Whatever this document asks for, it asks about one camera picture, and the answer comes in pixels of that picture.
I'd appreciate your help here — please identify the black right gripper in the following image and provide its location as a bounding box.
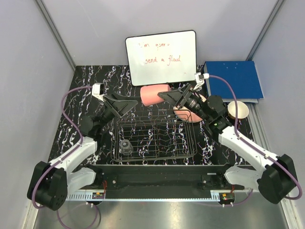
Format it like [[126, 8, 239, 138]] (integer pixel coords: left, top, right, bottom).
[[158, 83, 210, 122]]

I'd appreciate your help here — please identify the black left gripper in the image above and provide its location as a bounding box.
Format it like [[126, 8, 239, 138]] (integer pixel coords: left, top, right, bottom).
[[96, 92, 142, 131]]

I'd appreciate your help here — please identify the pink and cream plate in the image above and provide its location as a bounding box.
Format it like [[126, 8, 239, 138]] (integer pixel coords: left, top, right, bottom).
[[173, 106, 203, 123]]

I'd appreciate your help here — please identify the pink plastic cup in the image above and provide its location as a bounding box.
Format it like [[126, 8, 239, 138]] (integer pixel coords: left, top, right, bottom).
[[140, 84, 171, 106]]

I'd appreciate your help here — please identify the clear drinking glass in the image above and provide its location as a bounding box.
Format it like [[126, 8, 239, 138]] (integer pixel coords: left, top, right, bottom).
[[120, 139, 133, 156]]

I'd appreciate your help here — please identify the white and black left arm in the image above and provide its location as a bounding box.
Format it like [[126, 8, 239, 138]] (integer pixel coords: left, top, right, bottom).
[[27, 93, 139, 211]]

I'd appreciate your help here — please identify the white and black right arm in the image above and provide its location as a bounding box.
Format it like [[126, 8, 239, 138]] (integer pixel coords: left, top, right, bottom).
[[158, 86, 300, 204]]

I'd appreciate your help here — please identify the small whiteboard with red writing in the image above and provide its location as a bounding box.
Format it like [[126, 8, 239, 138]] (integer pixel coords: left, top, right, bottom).
[[125, 30, 197, 86]]

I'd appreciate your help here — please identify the blue binder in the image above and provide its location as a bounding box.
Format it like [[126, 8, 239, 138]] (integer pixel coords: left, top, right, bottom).
[[203, 61, 264, 103]]

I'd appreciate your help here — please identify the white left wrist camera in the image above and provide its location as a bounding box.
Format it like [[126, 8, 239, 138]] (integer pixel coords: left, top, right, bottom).
[[91, 83, 104, 101]]

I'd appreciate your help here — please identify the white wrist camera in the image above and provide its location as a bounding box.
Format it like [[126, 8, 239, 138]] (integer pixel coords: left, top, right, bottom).
[[193, 73, 210, 91], [91, 83, 104, 101]]

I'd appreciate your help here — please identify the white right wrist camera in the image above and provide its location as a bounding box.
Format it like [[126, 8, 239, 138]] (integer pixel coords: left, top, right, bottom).
[[193, 73, 210, 91]]

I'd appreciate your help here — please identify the metal wire dish rack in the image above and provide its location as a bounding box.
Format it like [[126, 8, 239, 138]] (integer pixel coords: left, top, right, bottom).
[[111, 110, 197, 163]]

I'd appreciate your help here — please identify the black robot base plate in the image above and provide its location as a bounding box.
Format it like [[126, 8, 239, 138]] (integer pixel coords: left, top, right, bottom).
[[85, 165, 243, 201]]

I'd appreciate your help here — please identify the white cable duct strip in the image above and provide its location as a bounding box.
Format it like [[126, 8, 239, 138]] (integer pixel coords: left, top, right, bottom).
[[66, 191, 105, 201]]

